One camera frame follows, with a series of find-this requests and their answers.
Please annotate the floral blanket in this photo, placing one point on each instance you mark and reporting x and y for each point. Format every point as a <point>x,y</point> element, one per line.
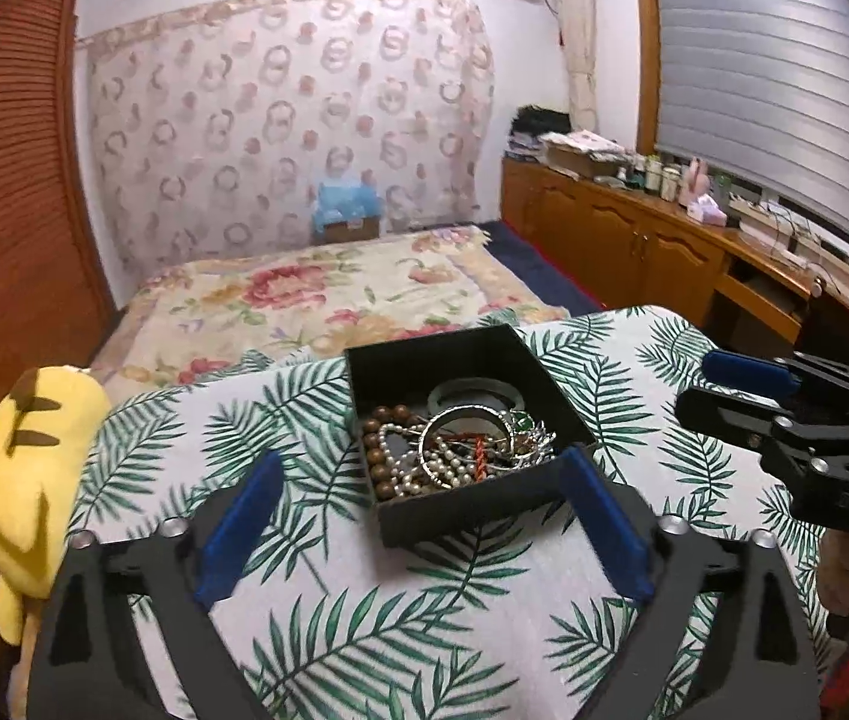
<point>282,292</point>

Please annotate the pink bunny figure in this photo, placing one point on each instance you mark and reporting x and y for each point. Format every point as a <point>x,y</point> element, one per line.
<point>696,178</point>

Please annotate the blue plastic bag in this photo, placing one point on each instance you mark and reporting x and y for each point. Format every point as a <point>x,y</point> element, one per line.
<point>345,199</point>

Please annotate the silver metal bangle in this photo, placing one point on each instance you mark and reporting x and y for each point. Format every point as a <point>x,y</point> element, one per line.
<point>428,457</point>

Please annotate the pale green jade bangle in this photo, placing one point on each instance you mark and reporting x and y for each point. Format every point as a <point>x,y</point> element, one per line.
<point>469,384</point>

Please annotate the grey window blind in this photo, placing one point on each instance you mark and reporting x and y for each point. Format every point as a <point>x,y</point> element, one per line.
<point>762,67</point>

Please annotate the black jewelry box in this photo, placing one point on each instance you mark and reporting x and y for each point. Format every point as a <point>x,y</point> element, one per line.
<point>462,517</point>

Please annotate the pink tissue box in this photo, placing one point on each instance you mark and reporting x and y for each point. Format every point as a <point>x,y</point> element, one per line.
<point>708,211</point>

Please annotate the red cloth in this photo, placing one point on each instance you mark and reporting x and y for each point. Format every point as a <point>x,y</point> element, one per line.
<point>848,690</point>

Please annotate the brown slatted wardrobe door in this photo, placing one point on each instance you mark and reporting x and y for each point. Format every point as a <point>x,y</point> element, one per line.
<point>4,202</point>

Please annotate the navy bed sheet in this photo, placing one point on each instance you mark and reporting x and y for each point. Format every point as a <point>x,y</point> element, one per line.
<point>544,270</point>

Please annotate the yellow plush toy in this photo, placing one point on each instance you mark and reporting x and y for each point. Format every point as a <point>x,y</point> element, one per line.
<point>27,480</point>

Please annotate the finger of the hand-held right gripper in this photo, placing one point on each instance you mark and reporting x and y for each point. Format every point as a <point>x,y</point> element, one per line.
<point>724,420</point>
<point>747,373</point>

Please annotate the wooden cabinet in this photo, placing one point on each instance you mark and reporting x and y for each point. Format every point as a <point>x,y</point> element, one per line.
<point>619,232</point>

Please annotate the small cardboard box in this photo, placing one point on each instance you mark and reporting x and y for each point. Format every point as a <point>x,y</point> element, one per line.
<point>351,230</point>

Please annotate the stack of dark clothes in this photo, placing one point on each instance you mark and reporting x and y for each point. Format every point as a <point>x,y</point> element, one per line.
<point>537,131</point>

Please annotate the white lace curtain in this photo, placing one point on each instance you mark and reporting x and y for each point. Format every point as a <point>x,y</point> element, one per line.
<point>576,30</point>

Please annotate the cardboard box with papers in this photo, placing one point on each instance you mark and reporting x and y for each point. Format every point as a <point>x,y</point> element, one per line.
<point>582,154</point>

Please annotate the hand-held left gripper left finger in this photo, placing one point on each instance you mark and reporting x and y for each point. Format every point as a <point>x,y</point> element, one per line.
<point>240,532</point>

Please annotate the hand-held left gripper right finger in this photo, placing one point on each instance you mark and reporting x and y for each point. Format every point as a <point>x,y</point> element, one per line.
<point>608,529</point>

